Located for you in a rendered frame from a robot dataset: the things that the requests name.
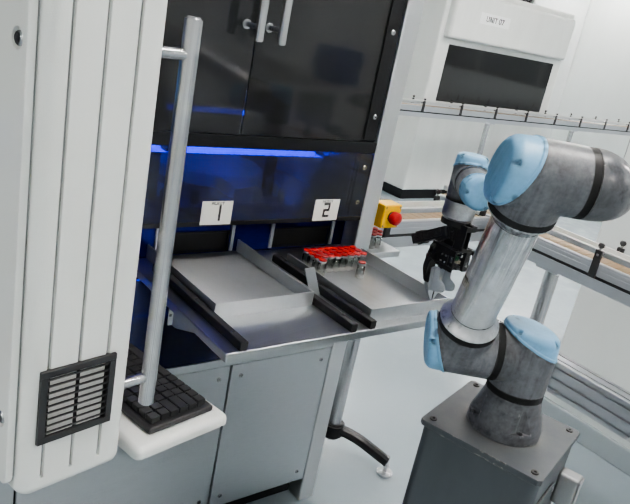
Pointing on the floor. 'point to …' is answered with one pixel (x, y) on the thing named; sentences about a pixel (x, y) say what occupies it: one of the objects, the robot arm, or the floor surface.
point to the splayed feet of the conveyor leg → (361, 446)
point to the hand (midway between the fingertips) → (429, 293)
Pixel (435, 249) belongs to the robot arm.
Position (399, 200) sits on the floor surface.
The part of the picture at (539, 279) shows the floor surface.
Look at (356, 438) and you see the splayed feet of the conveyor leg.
